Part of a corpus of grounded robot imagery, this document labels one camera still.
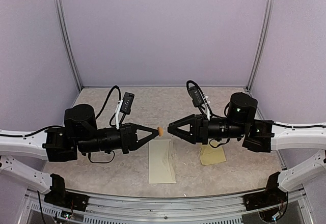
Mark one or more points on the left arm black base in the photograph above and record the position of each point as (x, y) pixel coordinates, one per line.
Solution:
(59, 196)

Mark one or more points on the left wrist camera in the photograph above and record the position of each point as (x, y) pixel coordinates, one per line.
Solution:
(123, 108)

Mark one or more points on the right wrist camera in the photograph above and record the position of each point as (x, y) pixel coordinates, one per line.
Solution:
(200, 102)

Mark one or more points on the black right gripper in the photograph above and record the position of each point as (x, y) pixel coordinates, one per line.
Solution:
(198, 129)

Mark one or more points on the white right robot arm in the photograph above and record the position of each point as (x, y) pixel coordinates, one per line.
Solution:
(260, 136)

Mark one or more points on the brown sticker sheet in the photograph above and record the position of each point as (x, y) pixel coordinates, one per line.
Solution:
(210, 156)

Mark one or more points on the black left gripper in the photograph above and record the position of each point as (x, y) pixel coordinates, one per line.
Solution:
(129, 138)

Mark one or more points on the aluminium frame post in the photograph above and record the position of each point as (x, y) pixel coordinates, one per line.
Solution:
(67, 44)
(261, 43)

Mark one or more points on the cream paper envelope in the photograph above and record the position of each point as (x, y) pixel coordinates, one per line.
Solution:
(161, 162)

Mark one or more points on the round brown seal sticker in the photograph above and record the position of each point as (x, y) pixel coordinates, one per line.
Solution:
(160, 131)

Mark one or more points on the left aluminium frame post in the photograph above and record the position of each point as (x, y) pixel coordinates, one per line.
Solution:
(67, 44)

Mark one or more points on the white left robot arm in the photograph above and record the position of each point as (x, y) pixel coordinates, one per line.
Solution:
(79, 134)

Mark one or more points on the right aluminium frame post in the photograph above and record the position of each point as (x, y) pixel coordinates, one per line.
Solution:
(261, 43)

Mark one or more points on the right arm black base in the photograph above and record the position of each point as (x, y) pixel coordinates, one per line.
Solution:
(271, 195)

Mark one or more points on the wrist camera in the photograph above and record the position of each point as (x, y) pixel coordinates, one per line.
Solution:
(200, 102)
(123, 108)

